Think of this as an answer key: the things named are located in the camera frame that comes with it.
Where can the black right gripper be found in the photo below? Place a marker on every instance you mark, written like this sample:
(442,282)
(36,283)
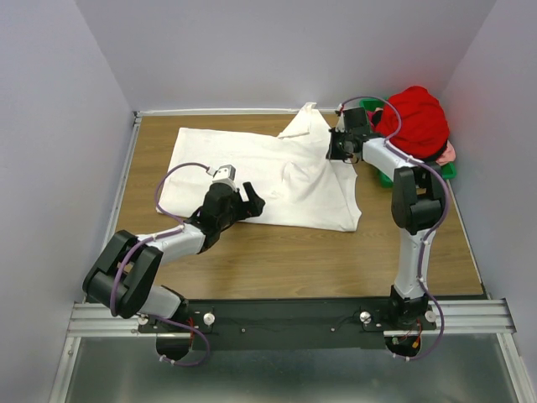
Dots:
(331,154)

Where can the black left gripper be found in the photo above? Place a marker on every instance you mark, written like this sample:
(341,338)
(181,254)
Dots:
(255,203)

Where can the white t shirt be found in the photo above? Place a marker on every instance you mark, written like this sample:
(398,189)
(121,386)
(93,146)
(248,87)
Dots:
(300,187)

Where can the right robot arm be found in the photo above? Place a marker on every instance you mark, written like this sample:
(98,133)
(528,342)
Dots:
(418,207)

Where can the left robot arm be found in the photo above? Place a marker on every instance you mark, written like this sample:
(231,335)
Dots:
(122,278)

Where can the red t shirt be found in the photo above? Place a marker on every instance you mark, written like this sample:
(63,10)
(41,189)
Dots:
(424,130)

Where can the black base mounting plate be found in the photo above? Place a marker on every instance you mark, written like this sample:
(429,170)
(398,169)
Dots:
(293,324)

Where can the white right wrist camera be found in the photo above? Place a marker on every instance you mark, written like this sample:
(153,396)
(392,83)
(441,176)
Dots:
(340,124)

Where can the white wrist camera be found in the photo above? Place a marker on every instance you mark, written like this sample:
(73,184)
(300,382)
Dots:
(340,124)
(224,174)

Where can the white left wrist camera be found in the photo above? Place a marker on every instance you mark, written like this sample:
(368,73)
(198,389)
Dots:
(224,174)

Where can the aluminium frame rail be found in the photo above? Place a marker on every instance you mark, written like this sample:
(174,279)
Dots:
(88,320)

